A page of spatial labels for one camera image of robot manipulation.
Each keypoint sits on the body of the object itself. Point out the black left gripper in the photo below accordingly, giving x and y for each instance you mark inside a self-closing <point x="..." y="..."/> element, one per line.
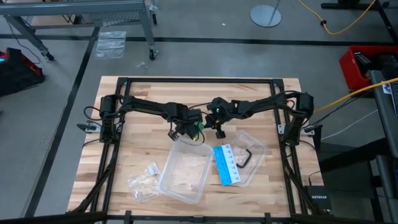
<point x="189" y="116"/>

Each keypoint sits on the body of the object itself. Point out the small white packet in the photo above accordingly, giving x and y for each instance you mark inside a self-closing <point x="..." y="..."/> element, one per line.
<point x="153" y="170"/>

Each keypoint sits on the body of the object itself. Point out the round grey stand base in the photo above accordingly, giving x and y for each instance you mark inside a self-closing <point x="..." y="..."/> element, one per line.
<point x="264" y="17"/>

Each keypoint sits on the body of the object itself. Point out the clear plastic storage container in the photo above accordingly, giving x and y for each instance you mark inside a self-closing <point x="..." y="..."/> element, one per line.
<point x="186" y="174"/>

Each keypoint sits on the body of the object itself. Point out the silver mounting bracket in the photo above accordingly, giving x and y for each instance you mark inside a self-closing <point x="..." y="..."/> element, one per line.
<point x="308" y="130"/>
<point x="88" y="127"/>

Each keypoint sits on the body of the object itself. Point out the clear plastic container lid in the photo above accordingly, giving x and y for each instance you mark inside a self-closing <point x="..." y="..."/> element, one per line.
<point x="255" y="146"/>

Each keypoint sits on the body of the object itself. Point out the green bandage roll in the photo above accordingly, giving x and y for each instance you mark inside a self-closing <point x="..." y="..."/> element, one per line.
<point x="201" y="126"/>

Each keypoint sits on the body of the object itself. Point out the grey metal wheeled cart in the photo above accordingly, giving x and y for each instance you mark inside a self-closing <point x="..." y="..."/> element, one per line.
<point x="77" y="6"/>

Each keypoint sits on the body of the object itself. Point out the clear plastic zip bag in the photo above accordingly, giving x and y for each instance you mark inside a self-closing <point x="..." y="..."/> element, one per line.
<point x="143" y="186"/>

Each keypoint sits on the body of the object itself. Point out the black red toolbox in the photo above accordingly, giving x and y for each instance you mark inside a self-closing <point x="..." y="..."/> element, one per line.
<point x="18" y="74"/>

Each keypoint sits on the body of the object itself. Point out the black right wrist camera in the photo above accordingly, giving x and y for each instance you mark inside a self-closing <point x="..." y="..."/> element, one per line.
<point x="220" y="134"/>

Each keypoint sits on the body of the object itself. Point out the blue white pill organizer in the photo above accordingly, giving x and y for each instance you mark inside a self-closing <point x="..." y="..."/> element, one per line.
<point x="225" y="165"/>

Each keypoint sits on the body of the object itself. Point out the flat clear plastic sheet bag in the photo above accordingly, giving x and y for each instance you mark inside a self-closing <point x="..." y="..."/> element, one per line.
<point x="110" y="45"/>

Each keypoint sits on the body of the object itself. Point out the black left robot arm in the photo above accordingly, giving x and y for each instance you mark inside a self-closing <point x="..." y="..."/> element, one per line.
<point x="146" y="105"/>

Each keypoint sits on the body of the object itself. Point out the black Netgear network switch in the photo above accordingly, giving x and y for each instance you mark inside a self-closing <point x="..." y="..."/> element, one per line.
<point x="318" y="197"/>

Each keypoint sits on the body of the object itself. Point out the black aluminium table frame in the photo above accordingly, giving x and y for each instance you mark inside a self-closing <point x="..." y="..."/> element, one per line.
<point x="199" y="80"/>

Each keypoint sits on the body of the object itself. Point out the red plastic crate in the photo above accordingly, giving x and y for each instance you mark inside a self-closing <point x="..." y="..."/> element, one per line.
<point x="349" y="71"/>

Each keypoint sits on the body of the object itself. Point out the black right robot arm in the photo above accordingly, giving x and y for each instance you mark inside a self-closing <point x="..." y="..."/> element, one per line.
<point x="267" y="104"/>

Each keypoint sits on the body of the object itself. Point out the black table base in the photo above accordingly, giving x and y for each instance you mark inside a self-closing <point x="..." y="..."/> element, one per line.
<point x="351" y="5"/>

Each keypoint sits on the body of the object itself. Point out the grey desk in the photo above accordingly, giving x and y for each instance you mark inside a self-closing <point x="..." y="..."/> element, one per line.
<point x="385" y="118"/>

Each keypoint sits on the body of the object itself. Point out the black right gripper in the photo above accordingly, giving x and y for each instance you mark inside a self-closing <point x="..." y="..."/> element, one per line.
<point x="222" y="109"/>

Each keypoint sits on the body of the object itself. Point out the small clear plastic scrap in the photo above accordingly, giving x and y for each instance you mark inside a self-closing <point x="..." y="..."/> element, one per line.
<point x="141" y="65"/>

